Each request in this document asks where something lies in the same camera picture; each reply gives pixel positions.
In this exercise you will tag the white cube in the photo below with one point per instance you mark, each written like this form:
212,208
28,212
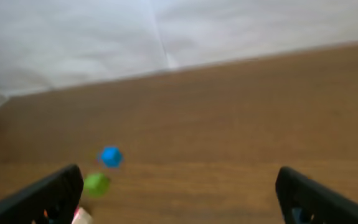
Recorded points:
83,217

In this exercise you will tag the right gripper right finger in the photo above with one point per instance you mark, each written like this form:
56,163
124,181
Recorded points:
315,202

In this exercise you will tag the green cube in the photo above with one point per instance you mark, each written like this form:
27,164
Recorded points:
97,185

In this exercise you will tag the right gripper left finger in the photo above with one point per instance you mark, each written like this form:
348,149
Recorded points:
41,199

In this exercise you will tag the blue cube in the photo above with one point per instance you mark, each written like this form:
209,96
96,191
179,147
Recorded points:
111,157

